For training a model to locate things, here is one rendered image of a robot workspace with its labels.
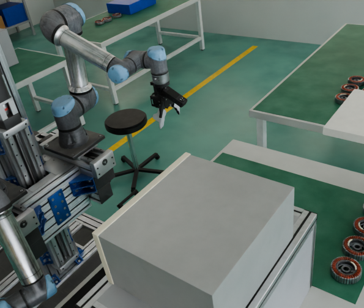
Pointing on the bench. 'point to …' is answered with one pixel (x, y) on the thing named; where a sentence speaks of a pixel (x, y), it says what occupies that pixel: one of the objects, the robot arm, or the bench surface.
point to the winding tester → (197, 236)
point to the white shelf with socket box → (361, 121)
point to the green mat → (322, 221)
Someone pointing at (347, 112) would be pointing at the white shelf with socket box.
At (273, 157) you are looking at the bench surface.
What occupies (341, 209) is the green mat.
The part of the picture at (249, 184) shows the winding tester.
